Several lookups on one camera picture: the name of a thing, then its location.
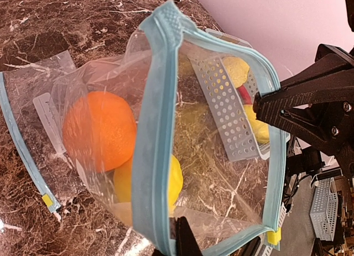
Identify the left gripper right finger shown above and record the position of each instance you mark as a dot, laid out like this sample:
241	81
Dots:
249	249

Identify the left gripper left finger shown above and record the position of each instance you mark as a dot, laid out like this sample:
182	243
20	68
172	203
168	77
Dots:
175	238

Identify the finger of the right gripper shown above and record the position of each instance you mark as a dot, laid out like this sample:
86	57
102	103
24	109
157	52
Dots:
328	126
328	79

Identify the yellow mango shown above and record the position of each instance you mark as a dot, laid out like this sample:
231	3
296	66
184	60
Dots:
260	129

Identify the round yellow lemon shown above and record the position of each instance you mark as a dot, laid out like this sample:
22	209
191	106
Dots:
142	182

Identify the clear zip bag blue zipper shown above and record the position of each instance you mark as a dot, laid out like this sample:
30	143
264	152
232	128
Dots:
226	204

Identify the orange fruit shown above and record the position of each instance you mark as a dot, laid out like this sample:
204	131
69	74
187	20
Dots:
100	127

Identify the red chili pepper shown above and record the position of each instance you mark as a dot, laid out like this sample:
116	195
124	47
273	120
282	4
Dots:
244	95

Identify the light blue plastic basket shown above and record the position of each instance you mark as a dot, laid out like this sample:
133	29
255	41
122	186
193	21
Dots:
221	120

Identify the slotted grey cable duct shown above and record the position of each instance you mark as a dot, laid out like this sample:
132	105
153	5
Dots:
272	239

